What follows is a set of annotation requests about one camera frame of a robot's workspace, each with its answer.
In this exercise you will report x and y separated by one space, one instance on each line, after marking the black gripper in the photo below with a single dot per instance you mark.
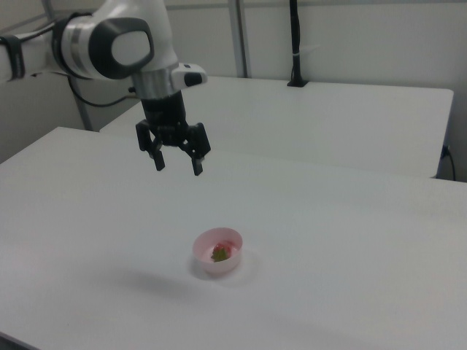
166 113

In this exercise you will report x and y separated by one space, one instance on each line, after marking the red toy strawberry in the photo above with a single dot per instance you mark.
220 253

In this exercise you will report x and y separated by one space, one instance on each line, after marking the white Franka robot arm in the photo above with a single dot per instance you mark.
84 47

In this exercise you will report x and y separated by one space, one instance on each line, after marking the pink plastic bowl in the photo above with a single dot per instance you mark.
230 259

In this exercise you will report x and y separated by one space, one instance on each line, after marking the white side table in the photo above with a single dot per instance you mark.
292 120

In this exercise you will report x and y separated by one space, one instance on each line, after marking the grey metal frame post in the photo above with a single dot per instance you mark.
241 43

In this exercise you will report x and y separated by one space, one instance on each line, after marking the black camera pole with clamp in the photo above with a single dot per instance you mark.
295 36

